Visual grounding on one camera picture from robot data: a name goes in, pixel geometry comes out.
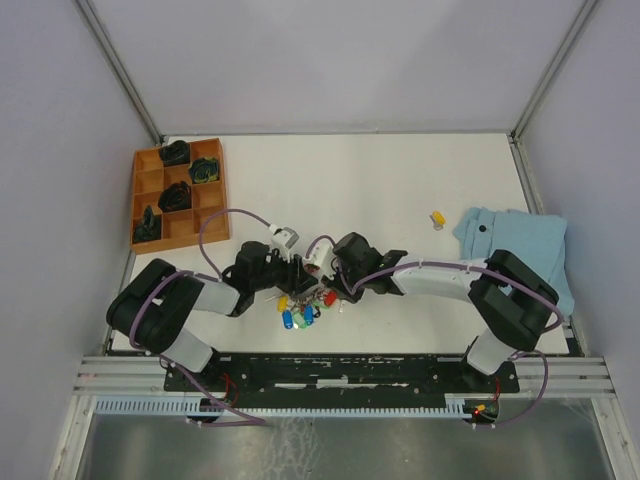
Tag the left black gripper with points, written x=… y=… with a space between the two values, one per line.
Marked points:
x=297 y=280

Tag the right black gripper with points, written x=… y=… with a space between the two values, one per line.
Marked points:
x=335 y=285

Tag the bunch of coloured key tags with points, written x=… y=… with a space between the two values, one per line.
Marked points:
x=304 y=312

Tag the yellow key tag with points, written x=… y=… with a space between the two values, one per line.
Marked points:
x=438 y=220

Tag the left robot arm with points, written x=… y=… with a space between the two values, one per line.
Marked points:
x=153 y=309

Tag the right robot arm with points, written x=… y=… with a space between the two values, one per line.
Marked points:
x=516 y=304

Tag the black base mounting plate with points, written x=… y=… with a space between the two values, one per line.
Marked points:
x=345 y=381

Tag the green black rolled sock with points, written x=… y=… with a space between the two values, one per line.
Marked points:
x=204 y=170

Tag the black red rolled sock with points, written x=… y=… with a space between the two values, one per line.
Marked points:
x=176 y=197

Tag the orange wooden compartment tray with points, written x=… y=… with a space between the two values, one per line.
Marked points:
x=205 y=221

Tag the dark green rolled sock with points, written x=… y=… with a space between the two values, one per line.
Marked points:
x=148 y=228

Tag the black rolled sock top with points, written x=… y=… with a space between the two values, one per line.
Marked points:
x=175 y=153

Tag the light blue folded cloth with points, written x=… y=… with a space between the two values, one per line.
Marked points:
x=537 y=240

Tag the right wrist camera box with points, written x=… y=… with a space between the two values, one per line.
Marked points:
x=319 y=262

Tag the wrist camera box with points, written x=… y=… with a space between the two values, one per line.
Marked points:
x=319 y=262
x=284 y=239

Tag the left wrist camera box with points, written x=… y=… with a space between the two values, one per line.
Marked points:
x=284 y=239

